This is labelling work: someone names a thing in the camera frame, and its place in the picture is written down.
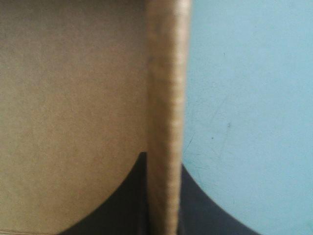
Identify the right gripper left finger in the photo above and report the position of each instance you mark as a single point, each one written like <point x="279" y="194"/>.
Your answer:
<point x="122" y="205"/>

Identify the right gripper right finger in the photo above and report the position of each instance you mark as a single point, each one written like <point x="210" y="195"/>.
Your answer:
<point x="203" y="210"/>

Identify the brown cardboard box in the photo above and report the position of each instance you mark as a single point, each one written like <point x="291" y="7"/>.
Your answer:
<point x="73" y="98"/>

